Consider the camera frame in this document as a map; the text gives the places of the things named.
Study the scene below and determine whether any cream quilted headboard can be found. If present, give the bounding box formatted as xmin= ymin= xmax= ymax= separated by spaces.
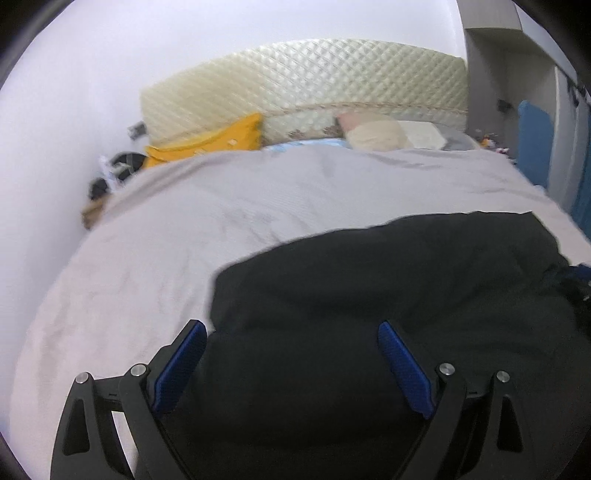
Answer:
xmin=140 ymin=39 xmax=470 ymax=149

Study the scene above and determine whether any pink pillow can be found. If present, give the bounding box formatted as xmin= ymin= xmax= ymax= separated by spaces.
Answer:
xmin=335 ymin=112 xmax=372 ymax=139

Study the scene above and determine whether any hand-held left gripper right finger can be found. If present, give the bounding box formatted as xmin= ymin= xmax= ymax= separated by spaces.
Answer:
xmin=377 ymin=320 xmax=539 ymax=480

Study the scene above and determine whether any black bag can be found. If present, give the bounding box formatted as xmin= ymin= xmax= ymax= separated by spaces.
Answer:
xmin=89 ymin=151 xmax=148 ymax=200

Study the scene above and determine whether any black puffer jacket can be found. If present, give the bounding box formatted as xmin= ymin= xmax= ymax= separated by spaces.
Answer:
xmin=171 ymin=211 xmax=591 ymax=480

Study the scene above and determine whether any dark hanging strap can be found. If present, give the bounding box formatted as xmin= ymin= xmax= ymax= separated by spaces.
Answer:
xmin=567 ymin=79 xmax=589 ymax=108

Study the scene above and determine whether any white pillow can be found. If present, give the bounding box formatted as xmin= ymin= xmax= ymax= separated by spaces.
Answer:
xmin=396 ymin=120 xmax=447 ymax=150

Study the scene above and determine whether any cluster of small bottles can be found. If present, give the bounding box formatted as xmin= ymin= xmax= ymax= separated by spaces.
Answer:
xmin=479 ymin=133 xmax=509 ymax=157

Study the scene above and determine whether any grey bedspread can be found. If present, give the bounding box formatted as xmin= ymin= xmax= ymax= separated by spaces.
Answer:
xmin=9 ymin=147 xmax=591 ymax=476

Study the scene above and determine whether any grey white wardrobe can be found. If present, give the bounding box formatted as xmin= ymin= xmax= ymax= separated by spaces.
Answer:
xmin=457 ymin=0 xmax=591 ymax=222

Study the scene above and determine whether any wooden nightstand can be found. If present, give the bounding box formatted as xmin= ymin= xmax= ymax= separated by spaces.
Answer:
xmin=82 ymin=195 xmax=117 ymax=230

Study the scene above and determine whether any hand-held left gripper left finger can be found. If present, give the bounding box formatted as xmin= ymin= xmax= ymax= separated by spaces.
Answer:
xmin=50 ymin=318 xmax=218 ymax=480

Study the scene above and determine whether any white bottle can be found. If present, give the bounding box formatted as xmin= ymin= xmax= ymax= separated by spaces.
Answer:
xmin=98 ymin=156 xmax=124 ymax=186

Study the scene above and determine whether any yellow pillow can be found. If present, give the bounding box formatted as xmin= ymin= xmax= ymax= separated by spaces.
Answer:
xmin=144 ymin=113 xmax=263 ymax=171

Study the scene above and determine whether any grey pillow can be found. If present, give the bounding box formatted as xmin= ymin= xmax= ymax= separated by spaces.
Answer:
xmin=436 ymin=126 xmax=484 ymax=151

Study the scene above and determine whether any light blue patterned sheet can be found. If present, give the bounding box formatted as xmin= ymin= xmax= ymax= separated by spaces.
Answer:
xmin=262 ymin=137 xmax=350 ymax=152

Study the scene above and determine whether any blue padded board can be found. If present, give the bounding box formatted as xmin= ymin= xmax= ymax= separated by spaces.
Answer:
xmin=516 ymin=100 xmax=555 ymax=190

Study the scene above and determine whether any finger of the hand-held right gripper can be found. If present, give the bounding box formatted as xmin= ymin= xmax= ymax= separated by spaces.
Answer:
xmin=551 ymin=263 xmax=591 ymax=306

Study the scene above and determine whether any beige pillow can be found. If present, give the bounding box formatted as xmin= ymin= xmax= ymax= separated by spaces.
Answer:
xmin=346 ymin=121 xmax=408 ymax=151

